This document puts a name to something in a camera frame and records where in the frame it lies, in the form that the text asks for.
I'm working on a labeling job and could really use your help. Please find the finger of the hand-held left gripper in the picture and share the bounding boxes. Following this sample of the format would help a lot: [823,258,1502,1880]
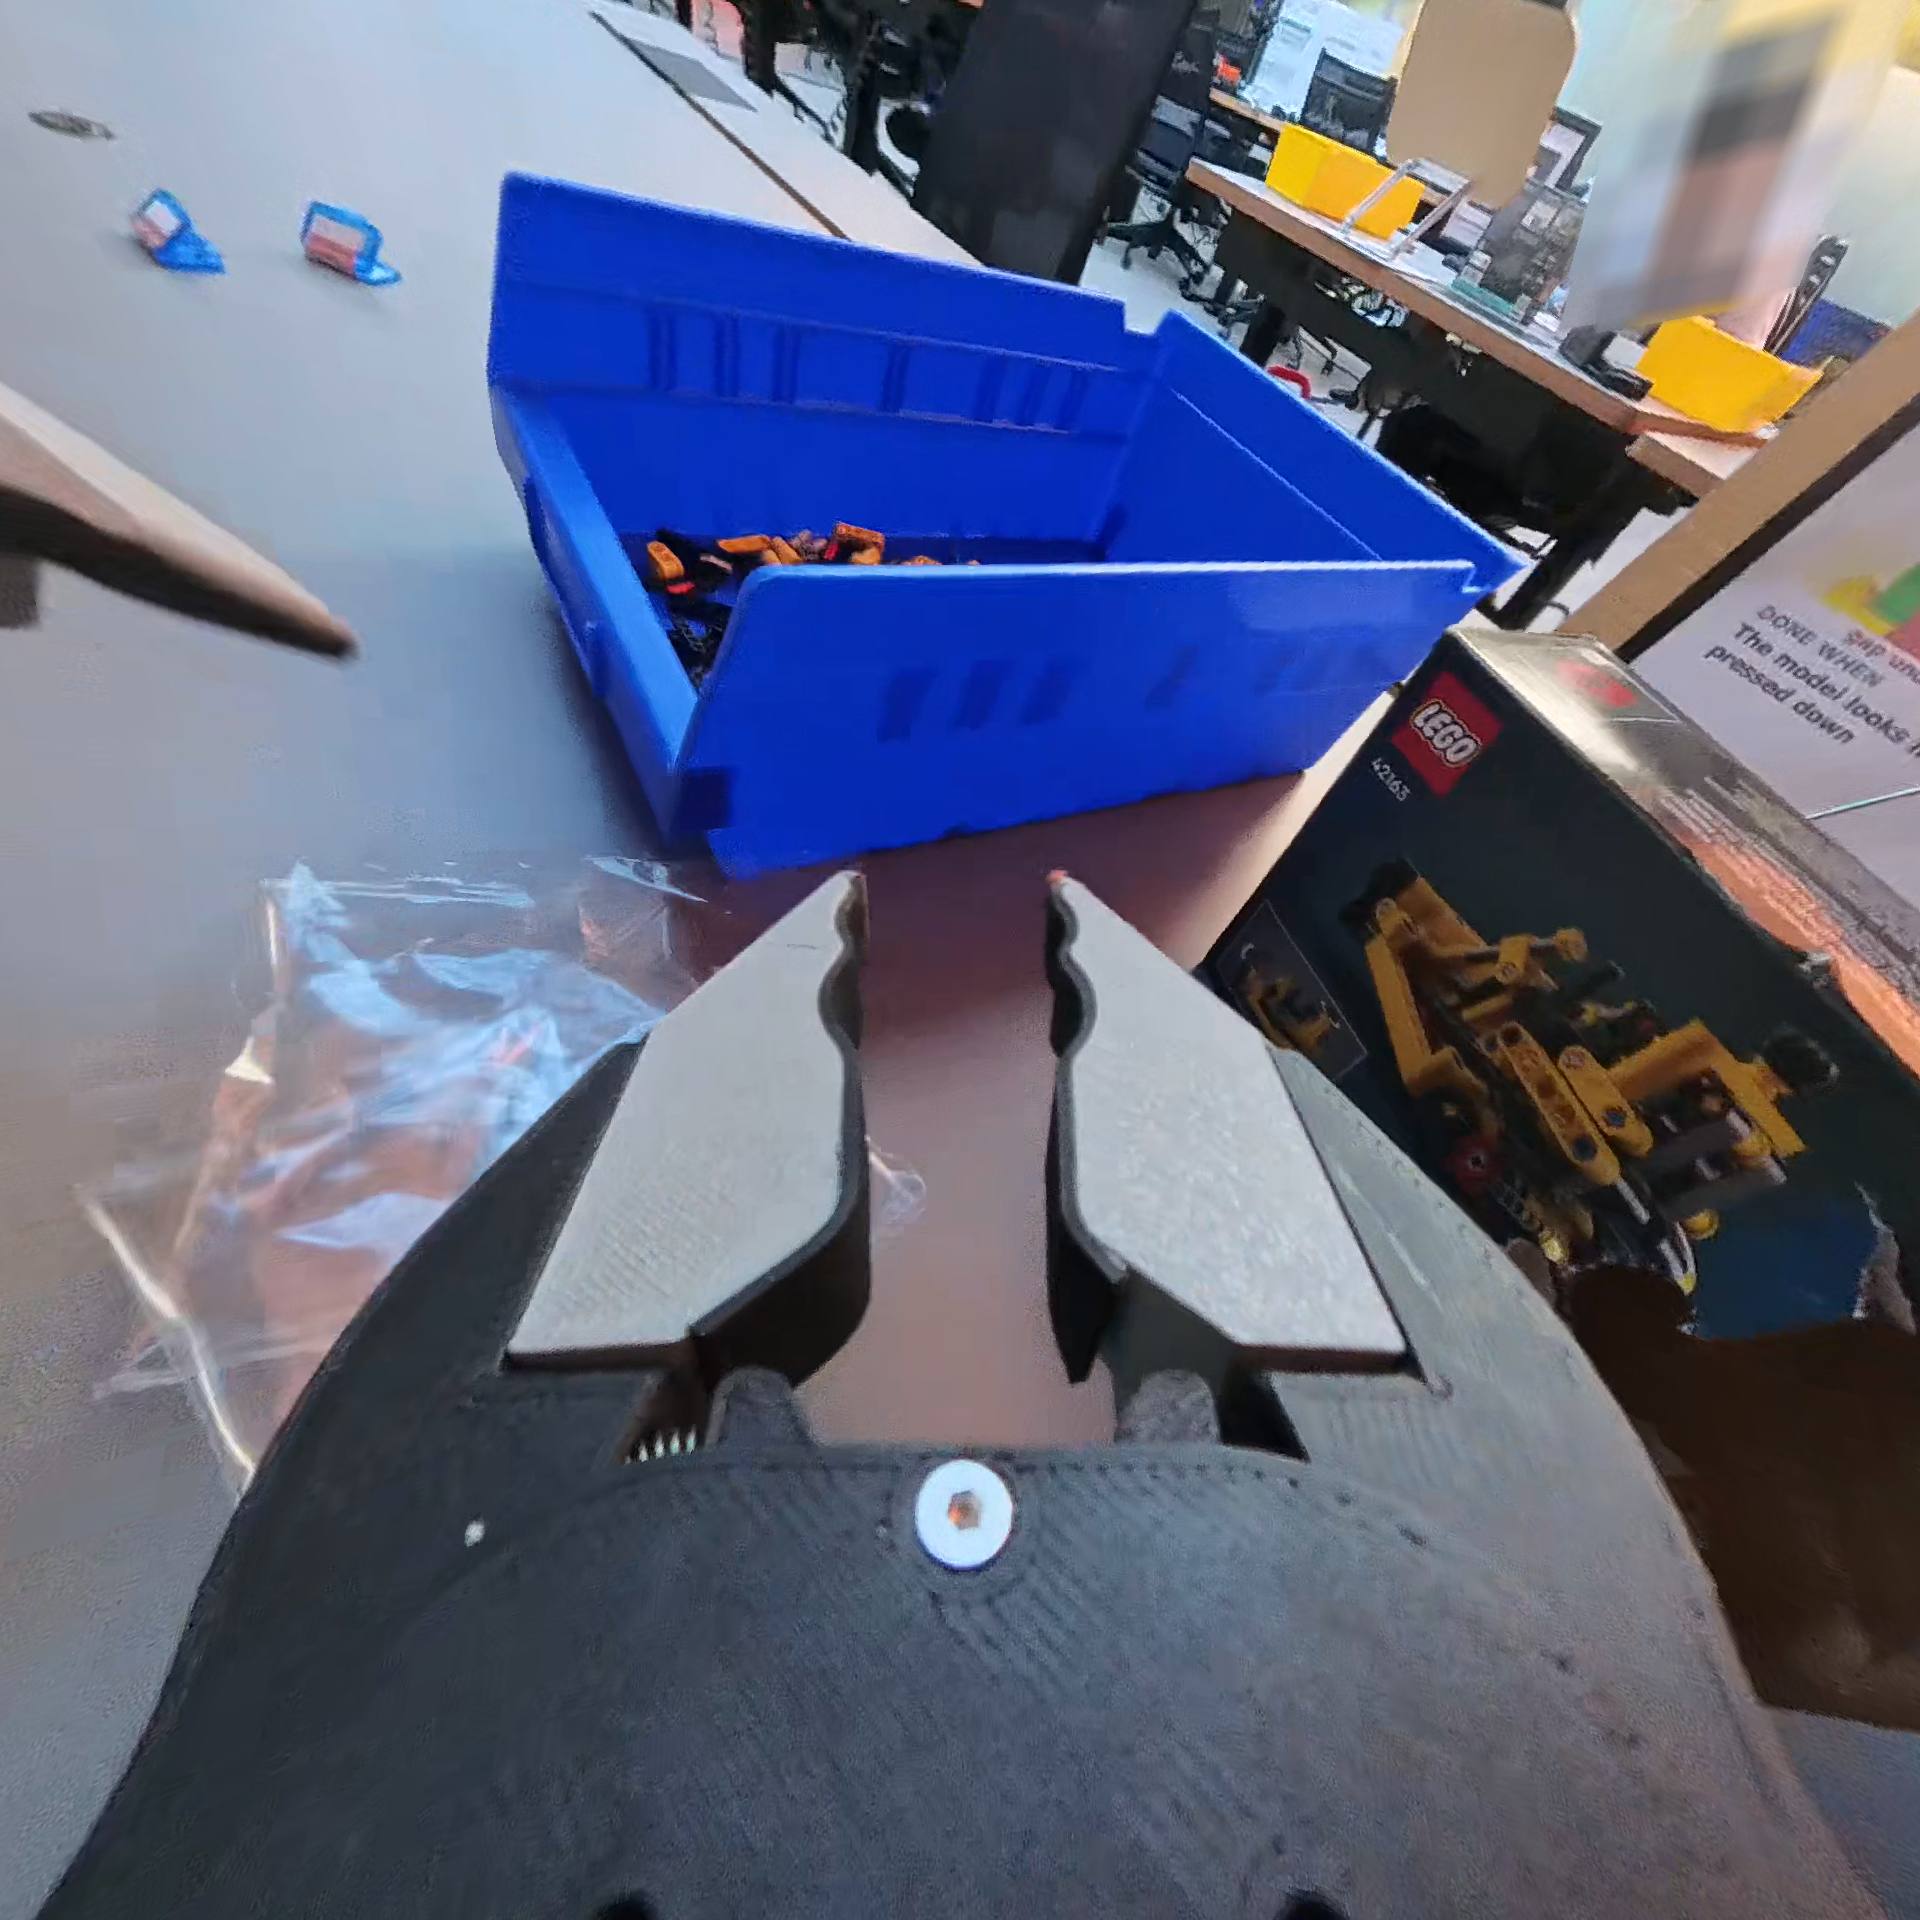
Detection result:
[0,381,360,659]

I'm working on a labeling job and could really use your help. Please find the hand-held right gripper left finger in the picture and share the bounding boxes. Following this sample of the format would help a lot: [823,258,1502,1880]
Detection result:
[509,871,878,1390]

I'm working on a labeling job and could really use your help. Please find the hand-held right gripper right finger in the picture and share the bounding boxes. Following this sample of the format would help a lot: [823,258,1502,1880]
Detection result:
[1044,873,1426,1390]

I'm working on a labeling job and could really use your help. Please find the lego set cardboard box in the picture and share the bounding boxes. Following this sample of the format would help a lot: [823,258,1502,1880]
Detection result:
[1200,625,1920,1726]

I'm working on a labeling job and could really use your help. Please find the pile of loose lego pieces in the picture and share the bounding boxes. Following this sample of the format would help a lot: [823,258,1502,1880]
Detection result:
[635,523,984,685]

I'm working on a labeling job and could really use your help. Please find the small blue tag holder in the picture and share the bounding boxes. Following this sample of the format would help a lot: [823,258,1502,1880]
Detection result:
[128,186,228,275]
[299,200,403,286]

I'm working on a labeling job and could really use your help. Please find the empty clear plastic bag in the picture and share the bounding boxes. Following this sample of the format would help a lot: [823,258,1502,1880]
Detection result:
[73,855,933,1486]

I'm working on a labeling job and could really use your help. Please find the blue plastic bin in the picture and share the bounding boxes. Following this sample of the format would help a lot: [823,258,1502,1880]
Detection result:
[489,174,1529,879]

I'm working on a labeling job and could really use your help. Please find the cardboard instruction board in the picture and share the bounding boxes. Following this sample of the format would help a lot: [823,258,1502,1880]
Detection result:
[1560,308,1920,818]

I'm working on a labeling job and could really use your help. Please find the wooden background desk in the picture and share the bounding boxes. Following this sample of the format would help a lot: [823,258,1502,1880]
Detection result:
[1185,158,1772,621]

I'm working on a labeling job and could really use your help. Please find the yellow plastic bin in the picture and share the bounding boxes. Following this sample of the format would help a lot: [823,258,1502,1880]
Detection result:
[1266,121,1426,238]
[1634,315,1824,430]

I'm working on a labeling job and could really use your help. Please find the black office chair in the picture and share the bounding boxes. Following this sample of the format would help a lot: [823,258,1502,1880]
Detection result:
[913,0,1200,286]

